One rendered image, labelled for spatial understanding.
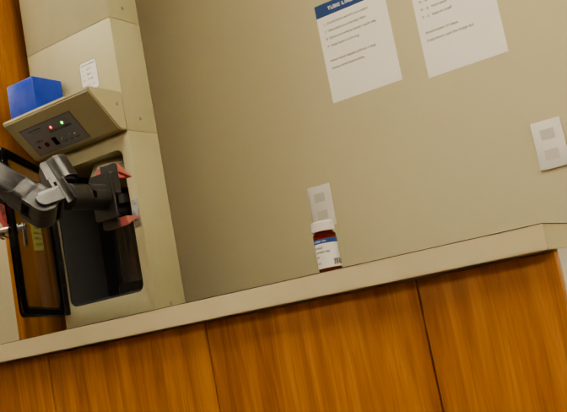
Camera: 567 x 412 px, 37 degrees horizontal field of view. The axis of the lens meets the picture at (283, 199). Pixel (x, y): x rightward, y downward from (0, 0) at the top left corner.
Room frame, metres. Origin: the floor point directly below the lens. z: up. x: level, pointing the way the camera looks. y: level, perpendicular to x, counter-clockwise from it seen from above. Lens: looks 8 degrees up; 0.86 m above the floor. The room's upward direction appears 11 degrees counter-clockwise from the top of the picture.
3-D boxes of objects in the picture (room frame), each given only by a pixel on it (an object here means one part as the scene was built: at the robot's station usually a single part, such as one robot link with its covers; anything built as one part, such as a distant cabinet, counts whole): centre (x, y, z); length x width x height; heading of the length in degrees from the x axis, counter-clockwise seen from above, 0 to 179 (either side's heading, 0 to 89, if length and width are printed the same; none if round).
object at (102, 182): (1.83, 0.40, 1.21); 0.07 x 0.07 x 0.10; 58
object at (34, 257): (2.07, 0.62, 1.19); 0.30 x 0.01 x 0.40; 178
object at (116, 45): (2.26, 0.42, 1.32); 0.32 x 0.25 x 0.77; 58
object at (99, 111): (2.10, 0.52, 1.46); 0.32 x 0.11 x 0.10; 58
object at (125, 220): (1.89, 0.36, 1.18); 0.09 x 0.07 x 0.07; 148
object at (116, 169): (1.89, 0.36, 1.25); 0.09 x 0.07 x 0.07; 148
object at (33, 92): (2.15, 0.59, 1.55); 0.10 x 0.10 x 0.09; 58
